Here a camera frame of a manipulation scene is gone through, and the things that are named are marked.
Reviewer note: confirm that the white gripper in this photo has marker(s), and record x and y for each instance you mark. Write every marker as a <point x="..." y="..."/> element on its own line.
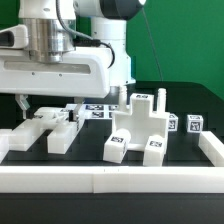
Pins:
<point x="82" y="73"/>

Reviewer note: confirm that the white chair back part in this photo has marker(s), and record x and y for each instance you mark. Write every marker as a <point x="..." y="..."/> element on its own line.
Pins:
<point x="63" y="132"/>

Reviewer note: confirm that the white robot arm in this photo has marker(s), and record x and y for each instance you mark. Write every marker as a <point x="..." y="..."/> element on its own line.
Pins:
<point x="67" y="48"/>

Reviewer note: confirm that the white paper tag sheet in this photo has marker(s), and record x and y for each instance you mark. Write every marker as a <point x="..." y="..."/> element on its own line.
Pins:
<point x="94" y="111"/>

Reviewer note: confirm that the white tagged cube far right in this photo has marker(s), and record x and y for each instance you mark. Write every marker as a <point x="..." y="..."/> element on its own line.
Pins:
<point x="194" y="123"/>

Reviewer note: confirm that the white left fence wall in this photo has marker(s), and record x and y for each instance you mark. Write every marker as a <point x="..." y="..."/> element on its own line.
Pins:
<point x="4" y="142"/>

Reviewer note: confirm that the white front fence wall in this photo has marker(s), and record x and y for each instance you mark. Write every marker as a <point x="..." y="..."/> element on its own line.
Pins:
<point x="75" y="179"/>

